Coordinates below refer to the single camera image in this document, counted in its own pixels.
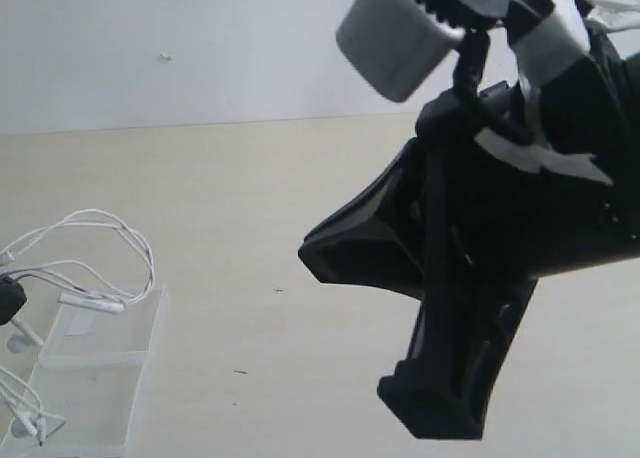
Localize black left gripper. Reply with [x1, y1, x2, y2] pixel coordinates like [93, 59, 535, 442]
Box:
[0, 276, 26, 326]

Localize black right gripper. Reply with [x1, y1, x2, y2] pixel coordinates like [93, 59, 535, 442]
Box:
[416, 37, 639, 328]

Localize white wired earphones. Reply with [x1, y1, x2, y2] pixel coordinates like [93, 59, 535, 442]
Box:
[1, 208, 156, 447]

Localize clear plastic storage box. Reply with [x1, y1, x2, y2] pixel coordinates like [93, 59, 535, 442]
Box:
[1, 286, 167, 457]

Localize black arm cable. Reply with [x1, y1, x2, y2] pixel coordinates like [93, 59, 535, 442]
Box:
[452, 27, 536, 144]

